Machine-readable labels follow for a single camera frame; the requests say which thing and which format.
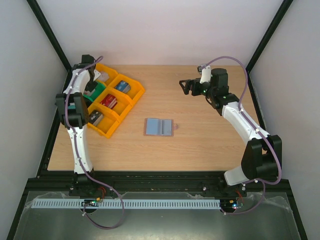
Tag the white card stack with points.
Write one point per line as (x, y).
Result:
(104, 76)

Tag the slotted cable duct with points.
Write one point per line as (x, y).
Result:
(153, 204)

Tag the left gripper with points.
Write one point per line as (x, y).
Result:
(92, 87)

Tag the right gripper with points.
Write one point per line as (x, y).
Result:
(191, 87)

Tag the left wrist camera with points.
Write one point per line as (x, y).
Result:
(97, 74)

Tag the yellow bin with blue cards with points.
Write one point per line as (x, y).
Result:
(137, 90)

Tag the black aluminium frame rail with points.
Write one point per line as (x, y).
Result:
(126, 181)

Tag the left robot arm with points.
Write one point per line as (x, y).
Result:
(74, 115)

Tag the blue card stack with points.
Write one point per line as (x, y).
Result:
(123, 87)

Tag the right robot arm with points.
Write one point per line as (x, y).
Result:
(263, 152)

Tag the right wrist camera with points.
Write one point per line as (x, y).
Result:
(205, 72)

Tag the teal card stack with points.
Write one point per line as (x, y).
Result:
(71, 107)

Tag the dark card stack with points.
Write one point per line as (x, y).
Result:
(95, 118)

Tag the yellow bin far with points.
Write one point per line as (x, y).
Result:
(112, 72)

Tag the black bin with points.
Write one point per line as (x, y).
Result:
(76, 105)

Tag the pink leather card holder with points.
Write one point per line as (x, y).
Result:
(159, 127)

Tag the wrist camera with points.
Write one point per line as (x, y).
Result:
(205, 72)
(97, 74)

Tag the yellow bin with red cards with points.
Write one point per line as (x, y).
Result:
(124, 105)

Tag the yellow bin near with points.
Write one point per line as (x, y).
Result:
(109, 122)

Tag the green bin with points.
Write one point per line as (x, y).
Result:
(92, 95)

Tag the red card stack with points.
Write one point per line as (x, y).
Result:
(109, 101)

